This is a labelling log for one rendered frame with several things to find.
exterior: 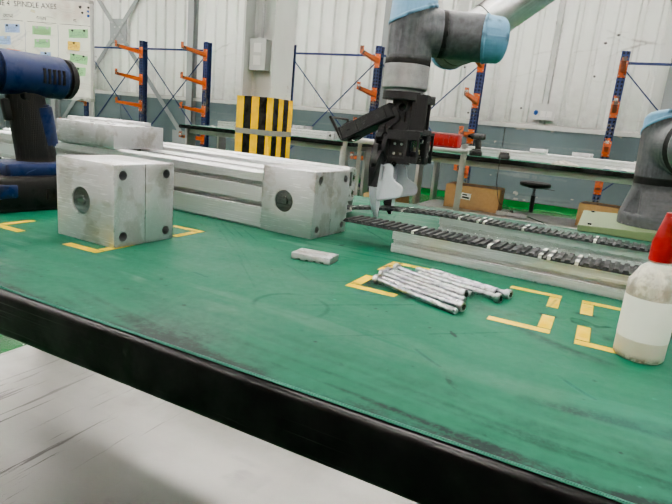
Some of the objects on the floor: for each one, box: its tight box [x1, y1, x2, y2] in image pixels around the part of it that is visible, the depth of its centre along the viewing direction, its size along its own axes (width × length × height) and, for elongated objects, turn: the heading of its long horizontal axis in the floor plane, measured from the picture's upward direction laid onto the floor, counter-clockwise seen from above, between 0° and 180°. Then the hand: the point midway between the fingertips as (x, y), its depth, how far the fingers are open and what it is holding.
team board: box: [0, 0, 95, 117], centre depth 574 cm, size 151×50×195 cm, turn 62°
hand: (379, 207), depth 95 cm, fingers closed on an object, 5 cm apart
